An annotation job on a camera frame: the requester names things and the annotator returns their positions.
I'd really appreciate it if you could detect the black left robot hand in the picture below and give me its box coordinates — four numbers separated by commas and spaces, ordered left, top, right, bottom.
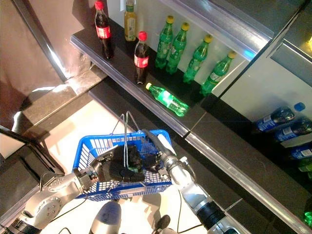
97, 145, 147, 183

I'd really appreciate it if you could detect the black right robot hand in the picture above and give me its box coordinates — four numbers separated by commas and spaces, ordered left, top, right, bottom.
141, 129, 177, 173

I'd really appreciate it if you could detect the blue plastic shopping basket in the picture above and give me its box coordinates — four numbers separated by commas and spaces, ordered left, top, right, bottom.
72, 129, 174, 202

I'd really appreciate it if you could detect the green drink can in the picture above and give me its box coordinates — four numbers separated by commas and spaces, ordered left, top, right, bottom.
297, 158, 312, 173

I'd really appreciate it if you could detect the silver left robot leg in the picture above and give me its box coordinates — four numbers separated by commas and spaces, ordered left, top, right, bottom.
88, 201, 122, 234

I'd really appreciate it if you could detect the black metal floor stand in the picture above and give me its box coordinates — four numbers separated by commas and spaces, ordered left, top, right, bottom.
0, 125, 66, 182

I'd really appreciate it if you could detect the Coca-Cola bottle red cap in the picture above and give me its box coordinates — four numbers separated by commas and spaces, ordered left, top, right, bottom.
134, 31, 150, 85
94, 1, 115, 60

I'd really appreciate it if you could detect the small yellow tea bottle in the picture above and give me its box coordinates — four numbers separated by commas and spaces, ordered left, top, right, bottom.
124, 0, 137, 42

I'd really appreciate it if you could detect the black shelf with clear rail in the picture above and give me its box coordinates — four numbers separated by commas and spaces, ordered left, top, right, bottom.
184, 94, 312, 234
70, 19, 207, 137
88, 78, 186, 147
170, 138, 281, 234

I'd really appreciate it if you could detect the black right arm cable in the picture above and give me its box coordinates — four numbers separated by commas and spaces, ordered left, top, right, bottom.
176, 189, 203, 234

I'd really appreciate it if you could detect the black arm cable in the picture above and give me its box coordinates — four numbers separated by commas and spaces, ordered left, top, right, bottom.
39, 170, 89, 234
176, 189, 203, 234

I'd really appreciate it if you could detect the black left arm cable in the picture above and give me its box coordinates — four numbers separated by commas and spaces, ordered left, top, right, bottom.
39, 170, 89, 234

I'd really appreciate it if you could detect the grey shelf with clear rail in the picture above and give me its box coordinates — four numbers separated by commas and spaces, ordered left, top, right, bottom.
156, 0, 274, 62

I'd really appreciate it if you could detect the grey metal shelf without rail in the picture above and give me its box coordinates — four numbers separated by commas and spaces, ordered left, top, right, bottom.
267, 0, 312, 88

